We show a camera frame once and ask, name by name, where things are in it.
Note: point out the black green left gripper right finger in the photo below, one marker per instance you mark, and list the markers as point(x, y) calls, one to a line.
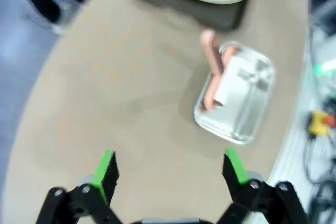
point(236, 174)

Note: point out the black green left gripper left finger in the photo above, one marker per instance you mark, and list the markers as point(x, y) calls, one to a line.
point(105, 174)

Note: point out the shiny metal tray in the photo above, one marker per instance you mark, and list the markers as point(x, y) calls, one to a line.
point(236, 121)

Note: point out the yellow emergency stop box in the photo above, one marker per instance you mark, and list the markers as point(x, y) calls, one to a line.
point(319, 124)

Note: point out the person's white shoe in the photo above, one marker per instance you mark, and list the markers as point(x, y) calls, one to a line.
point(60, 27)

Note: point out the dark rectangular serving tray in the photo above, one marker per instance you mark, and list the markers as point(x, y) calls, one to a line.
point(210, 14)

